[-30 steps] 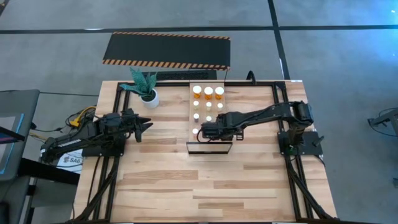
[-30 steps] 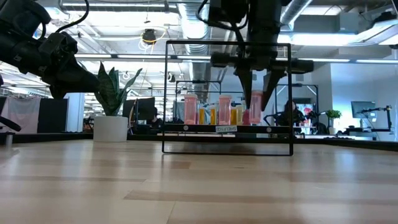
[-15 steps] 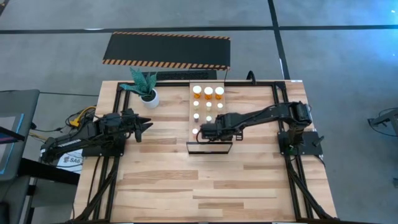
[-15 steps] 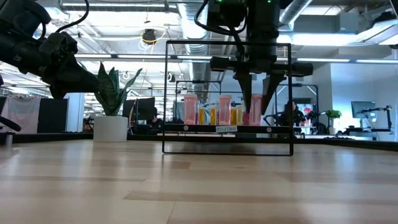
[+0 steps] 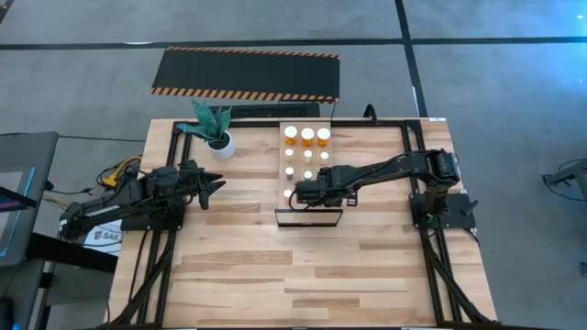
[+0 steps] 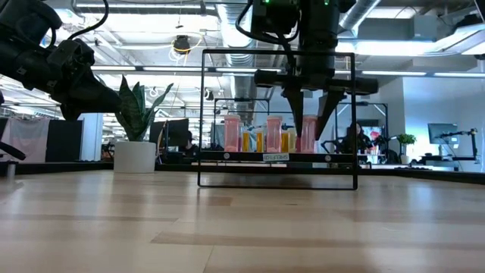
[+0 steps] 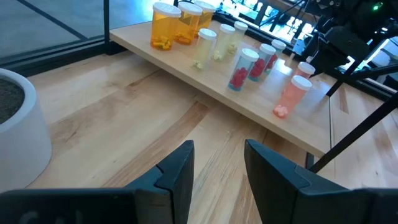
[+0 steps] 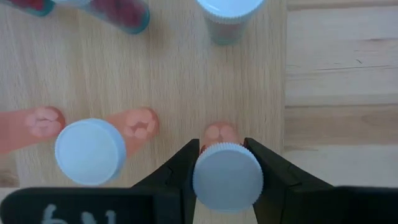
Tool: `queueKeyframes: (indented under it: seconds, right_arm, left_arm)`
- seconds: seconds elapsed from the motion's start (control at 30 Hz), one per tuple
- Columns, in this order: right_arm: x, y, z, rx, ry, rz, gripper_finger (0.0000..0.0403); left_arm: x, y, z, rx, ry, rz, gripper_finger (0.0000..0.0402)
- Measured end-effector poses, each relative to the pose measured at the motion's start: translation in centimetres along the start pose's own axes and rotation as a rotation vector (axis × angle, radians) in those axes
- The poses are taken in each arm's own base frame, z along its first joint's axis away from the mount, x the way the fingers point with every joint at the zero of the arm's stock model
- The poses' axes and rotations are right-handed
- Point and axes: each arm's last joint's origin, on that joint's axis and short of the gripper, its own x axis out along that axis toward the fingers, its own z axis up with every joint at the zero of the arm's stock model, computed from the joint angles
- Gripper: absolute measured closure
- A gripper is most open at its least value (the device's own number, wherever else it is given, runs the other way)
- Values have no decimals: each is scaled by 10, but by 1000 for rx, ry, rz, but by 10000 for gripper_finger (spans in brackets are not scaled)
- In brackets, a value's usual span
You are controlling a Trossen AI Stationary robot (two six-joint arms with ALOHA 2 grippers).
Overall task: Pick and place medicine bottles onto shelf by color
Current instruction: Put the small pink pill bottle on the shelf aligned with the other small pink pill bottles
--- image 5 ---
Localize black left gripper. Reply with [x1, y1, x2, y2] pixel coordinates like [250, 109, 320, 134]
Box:
[176, 159, 227, 211]

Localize snake plant in white pot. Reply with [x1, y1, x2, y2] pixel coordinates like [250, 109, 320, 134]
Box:
[175, 99, 236, 161]

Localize black perforated floor strip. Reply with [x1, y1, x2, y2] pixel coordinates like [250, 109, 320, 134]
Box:
[215, 103, 321, 120]

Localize white paper sheet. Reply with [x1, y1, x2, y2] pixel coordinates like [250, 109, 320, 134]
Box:
[84, 219, 125, 256]

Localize black hazard-striped floor mat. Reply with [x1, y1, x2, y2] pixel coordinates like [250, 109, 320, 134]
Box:
[150, 45, 341, 105]

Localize black floor beam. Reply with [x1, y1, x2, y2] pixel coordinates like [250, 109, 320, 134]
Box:
[25, 232, 119, 275]

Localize grey side desk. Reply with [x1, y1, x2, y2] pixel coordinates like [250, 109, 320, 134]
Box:
[0, 131, 60, 276]

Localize dark flat device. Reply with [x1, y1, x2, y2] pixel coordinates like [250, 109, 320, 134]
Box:
[0, 185, 39, 215]

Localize black stand leg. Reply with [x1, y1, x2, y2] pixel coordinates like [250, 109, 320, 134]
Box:
[542, 158, 587, 203]

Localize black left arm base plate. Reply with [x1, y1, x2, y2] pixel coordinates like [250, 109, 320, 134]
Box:
[121, 214, 184, 233]

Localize black aluminium table frame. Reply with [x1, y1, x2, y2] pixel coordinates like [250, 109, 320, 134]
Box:
[107, 117, 499, 330]

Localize yellow cable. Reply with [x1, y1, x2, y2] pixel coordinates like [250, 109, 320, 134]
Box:
[101, 155, 143, 187]

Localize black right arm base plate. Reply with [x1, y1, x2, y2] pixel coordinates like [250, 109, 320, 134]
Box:
[409, 192, 478, 231]

